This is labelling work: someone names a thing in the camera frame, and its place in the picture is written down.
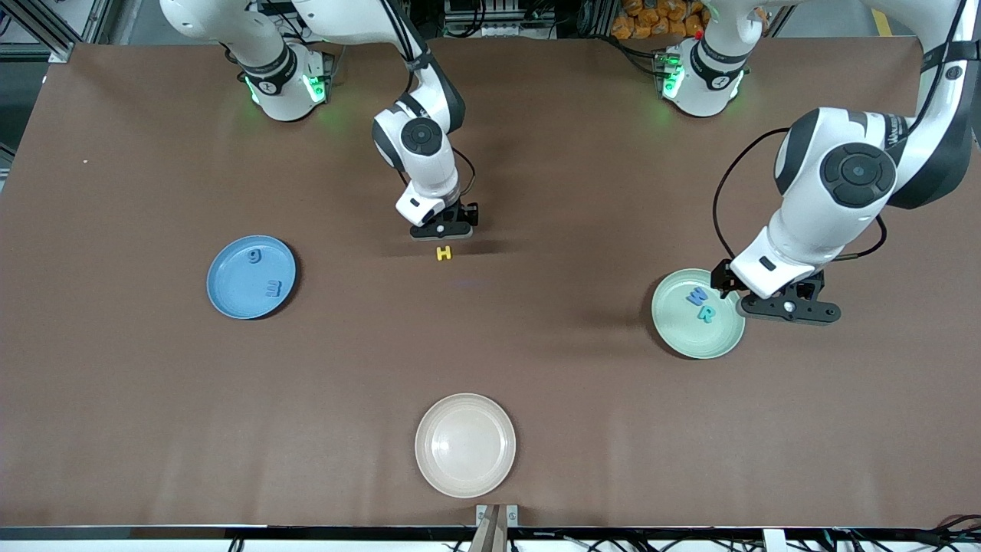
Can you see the white power strip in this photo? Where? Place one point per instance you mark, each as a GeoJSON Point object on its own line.
{"type": "Point", "coordinates": [498, 31]}

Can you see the small metal bracket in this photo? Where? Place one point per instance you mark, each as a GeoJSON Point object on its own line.
{"type": "Point", "coordinates": [512, 515]}

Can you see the yellow foam letter H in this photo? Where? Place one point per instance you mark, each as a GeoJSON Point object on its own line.
{"type": "Point", "coordinates": [444, 253]}

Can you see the pile of orange bags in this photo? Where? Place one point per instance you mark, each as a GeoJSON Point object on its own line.
{"type": "Point", "coordinates": [659, 23]}

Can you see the beige plate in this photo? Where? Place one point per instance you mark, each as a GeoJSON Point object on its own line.
{"type": "Point", "coordinates": [465, 445]}

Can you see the blue plate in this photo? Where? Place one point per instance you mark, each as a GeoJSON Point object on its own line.
{"type": "Point", "coordinates": [237, 284]}

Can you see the blue foam letter W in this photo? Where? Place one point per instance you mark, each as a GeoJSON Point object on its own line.
{"type": "Point", "coordinates": [697, 296]}

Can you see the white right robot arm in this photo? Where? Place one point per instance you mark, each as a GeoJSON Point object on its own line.
{"type": "Point", "coordinates": [421, 138]}

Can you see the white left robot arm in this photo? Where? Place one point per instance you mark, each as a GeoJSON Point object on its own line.
{"type": "Point", "coordinates": [854, 172]}

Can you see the teal foam letter R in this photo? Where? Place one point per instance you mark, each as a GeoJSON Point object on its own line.
{"type": "Point", "coordinates": [707, 313]}

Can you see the green plate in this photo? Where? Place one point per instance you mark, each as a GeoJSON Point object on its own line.
{"type": "Point", "coordinates": [690, 337]}

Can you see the aluminium frame profile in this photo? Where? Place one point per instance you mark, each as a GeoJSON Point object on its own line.
{"type": "Point", "coordinates": [933, 42]}
{"type": "Point", "coordinates": [57, 47]}

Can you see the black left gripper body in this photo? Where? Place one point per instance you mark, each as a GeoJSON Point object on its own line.
{"type": "Point", "coordinates": [810, 289]}

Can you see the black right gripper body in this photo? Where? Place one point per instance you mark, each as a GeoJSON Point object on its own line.
{"type": "Point", "coordinates": [465, 211]}

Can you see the blue foam letter m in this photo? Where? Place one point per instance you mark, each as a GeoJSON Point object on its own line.
{"type": "Point", "coordinates": [273, 288]}

